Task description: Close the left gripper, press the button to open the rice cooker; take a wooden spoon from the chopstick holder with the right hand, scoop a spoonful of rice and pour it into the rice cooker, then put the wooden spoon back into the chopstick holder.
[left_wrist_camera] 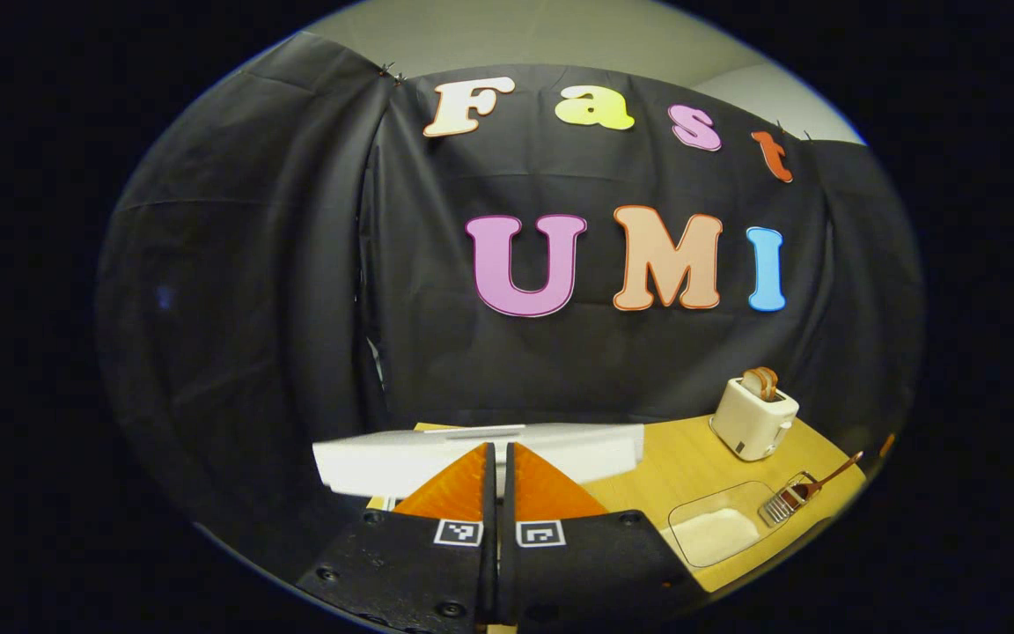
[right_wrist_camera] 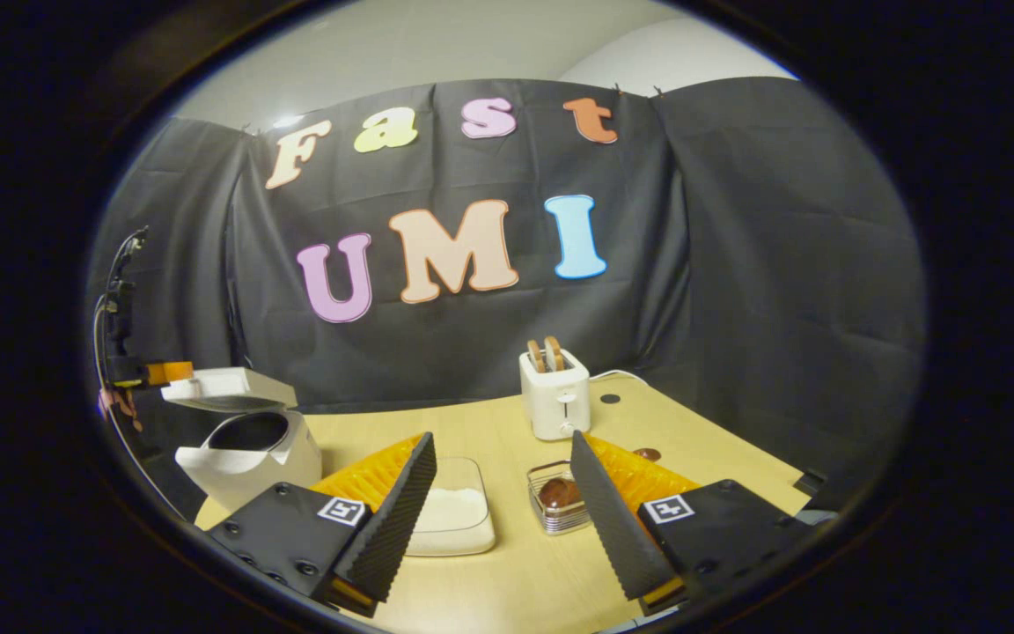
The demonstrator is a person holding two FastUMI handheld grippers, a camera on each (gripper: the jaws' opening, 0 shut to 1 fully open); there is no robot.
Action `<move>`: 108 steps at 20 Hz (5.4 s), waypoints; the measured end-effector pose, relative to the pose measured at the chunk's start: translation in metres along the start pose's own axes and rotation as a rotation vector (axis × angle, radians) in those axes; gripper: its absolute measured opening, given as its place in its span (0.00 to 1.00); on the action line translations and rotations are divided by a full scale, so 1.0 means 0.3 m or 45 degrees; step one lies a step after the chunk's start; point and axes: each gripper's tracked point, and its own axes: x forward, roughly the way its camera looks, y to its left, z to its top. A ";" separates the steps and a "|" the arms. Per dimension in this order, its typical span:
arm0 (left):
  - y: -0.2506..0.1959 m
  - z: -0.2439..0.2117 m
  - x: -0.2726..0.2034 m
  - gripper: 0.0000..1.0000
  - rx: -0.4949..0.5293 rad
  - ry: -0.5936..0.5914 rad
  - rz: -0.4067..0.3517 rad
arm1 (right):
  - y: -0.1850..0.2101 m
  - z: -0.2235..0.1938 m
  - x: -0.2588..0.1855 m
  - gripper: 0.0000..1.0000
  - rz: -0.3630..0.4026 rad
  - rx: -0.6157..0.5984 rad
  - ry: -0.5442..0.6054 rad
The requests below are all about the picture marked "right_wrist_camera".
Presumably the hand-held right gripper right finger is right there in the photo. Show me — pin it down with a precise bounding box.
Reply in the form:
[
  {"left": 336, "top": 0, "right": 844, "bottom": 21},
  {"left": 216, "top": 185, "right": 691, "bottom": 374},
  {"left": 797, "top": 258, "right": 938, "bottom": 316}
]
[{"left": 570, "top": 430, "right": 816, "bottom": 617}]

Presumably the black backdrop cloth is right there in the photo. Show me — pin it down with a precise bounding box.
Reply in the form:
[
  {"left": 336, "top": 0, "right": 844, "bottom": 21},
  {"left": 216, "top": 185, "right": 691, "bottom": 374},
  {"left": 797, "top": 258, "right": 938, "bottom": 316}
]
[{"left": 89, "top": 75, "right": 926, "bottom": 481}]

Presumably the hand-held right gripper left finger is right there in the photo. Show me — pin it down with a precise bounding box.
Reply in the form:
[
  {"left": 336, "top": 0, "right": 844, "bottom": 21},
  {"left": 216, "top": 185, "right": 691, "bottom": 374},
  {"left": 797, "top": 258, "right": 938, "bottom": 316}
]
[{"left": 205, "top": 431, "right": 437, "bottom": 617}]

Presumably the white rice cooker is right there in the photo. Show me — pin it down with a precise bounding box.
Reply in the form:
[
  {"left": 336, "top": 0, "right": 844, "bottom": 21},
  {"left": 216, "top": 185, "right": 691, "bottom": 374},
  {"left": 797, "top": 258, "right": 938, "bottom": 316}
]
[{"left": 161, "top": 367, "right": 323, "bottom": 513}]

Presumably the white toaster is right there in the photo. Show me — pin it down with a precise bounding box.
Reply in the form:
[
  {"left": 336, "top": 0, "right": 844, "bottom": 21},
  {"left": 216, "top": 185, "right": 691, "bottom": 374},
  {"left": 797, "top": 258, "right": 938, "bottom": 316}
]
[{"left": 519, "top": 349, "right": 592, "bottom": 441}]

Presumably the clear container of rice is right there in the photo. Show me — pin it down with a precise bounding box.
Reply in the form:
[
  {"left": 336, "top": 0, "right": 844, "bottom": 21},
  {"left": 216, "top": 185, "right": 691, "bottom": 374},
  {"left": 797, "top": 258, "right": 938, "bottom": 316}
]
[{"left": 406, "top": 456, "right": 497, "bottom": 557}]

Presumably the brown wooden spoon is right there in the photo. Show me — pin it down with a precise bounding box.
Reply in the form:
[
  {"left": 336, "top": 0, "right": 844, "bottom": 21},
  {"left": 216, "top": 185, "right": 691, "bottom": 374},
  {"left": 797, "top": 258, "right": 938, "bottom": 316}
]
[{"left": 539, "top": 477, "right": 580, "bottom": 510}]

